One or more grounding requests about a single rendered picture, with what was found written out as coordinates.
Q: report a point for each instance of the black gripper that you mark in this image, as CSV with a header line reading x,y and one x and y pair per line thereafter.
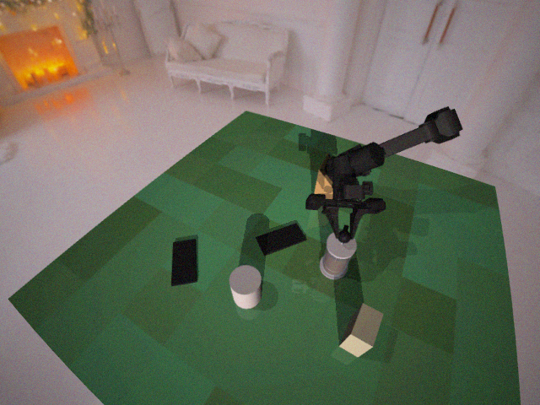
x,y
330,206

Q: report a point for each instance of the black flat rectangular pad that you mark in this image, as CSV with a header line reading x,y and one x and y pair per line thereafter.
x,y
184,266
280,239

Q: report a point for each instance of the french press coffee maker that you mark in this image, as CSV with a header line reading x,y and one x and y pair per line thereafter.
x,y
334,262

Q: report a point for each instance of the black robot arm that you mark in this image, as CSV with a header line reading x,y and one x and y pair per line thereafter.
x,y
439,126

